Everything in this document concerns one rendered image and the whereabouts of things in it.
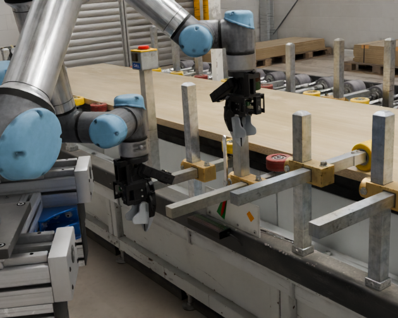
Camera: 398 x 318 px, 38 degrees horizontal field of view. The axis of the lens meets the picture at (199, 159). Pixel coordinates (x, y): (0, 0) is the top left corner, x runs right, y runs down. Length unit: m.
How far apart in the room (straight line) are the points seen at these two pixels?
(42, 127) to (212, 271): 1.64
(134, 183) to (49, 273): 0.46
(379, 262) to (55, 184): 0.82
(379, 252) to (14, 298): 0.83
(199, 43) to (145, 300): 1.73
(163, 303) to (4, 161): 1.95
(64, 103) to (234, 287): 1.30
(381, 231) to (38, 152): 0.82
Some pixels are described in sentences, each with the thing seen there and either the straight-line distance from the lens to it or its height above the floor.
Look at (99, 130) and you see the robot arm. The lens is 1.32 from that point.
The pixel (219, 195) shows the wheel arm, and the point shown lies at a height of 0.85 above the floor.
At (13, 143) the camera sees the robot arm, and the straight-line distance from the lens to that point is 0.94.
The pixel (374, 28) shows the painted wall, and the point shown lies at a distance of 10.37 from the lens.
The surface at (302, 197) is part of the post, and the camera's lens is 1.57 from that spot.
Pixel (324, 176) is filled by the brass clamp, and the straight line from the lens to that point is 1.50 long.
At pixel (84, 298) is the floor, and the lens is 2.95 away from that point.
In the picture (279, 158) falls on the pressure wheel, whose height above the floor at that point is 0.91.
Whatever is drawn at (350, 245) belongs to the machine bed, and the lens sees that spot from 1.82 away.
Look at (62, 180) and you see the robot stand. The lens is 1.53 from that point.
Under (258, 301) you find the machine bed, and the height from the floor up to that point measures 0.24.
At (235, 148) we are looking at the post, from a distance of 1.73.
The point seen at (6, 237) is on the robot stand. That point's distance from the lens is 1.06.
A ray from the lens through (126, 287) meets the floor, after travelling 2.99.
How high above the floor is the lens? 1.44
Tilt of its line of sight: 17 degrees down
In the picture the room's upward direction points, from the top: 4 degrees counter-clockwise
